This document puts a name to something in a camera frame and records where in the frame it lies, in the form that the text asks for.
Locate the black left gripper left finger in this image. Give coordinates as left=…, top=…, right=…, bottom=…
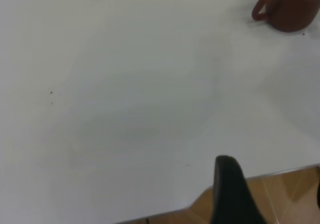
left=209, top=155, right=269, bottom=224

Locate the red ceramic mug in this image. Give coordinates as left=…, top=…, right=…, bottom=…
left=251, top=0, right=320, bottom=33

